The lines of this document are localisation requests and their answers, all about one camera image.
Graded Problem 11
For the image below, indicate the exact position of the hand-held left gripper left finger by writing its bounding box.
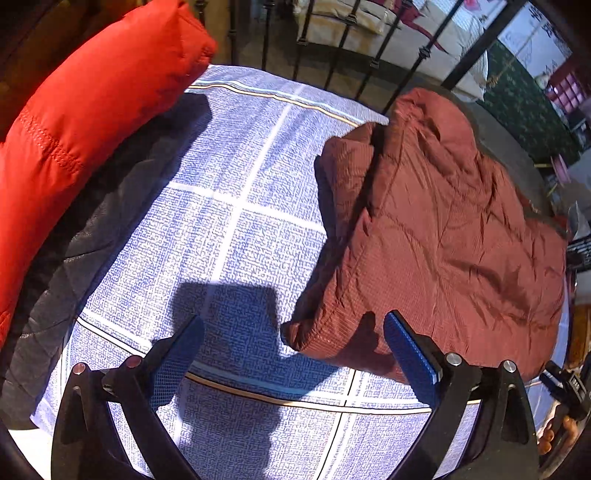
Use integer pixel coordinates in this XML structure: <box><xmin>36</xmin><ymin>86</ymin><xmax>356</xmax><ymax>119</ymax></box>
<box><xmin>52</xmin><ymin>314</ymin><xmax>206</xmax><ymax>480</ymax></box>

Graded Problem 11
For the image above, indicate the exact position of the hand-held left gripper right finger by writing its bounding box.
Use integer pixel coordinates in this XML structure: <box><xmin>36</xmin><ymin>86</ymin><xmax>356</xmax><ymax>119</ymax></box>
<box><xmin>383</xmin><ymin>310</ymin><xmax>541</xmax><ymax>480</ymax></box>

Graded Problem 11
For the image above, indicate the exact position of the maroon quilted jacket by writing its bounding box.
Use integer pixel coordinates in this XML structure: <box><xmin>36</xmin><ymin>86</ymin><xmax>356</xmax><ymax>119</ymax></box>
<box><xmin>281</xmin><ymin>88</ymin><xmax>568</xmax><ymax>384</ymax></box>

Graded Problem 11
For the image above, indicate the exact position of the person's right hand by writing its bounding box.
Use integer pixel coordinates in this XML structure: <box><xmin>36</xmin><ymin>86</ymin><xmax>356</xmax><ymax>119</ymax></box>
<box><xmin>538</xmin><ymin>413</ymin><xmax>580</xmax><ymax>457</ymax></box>

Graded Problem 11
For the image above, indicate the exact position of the blue checked bedsheet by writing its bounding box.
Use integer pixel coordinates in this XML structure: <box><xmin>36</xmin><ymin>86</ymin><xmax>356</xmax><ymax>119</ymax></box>
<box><xmin>30</xmin><ymin>65</ymin><xmax>571</xmax><ymax>480</ymax></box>

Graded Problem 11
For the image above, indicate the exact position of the black quilted jacket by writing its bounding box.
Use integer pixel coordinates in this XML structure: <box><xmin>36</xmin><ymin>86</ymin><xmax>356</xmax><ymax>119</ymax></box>
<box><xmin>0</xmin><ymin>95</ymin><xmax>213</xmax><ymax>430</ymax></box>

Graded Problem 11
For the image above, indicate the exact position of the red puffer jacket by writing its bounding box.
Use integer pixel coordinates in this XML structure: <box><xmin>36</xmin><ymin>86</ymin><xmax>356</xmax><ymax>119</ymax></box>
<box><xmin>0</xmin><ymin>0</ymin><xmax>219</xmax><ymax>347</ymax></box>

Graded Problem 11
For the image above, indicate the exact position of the green patterned cloth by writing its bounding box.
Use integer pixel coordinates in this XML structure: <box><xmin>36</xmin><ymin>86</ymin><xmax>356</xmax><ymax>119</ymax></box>
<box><xmin>475</xmin><ymin>39</ymin><xmax>583</xmax><ymax>162</ymax></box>

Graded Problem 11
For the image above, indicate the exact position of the red storage rack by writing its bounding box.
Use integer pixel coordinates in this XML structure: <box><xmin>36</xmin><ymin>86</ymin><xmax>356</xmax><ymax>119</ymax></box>
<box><xmin>545</xmin><ymin>58</ymin><xmax>591</xmax><ymax>112</ymax></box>

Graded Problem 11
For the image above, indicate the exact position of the black metal bed frame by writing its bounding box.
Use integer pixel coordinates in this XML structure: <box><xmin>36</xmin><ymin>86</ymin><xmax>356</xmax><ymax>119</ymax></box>
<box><xmin>194</xmin><ymin>0</ymin><xmax>541</xmax><ymax>114</ymax></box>

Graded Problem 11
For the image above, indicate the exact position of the wall poster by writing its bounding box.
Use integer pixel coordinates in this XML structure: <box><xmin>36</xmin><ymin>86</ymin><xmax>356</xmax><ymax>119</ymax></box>
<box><xmin>499</xmin><ymin>0</ymin><xmax>578</xmax><ymax>79</ymax></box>

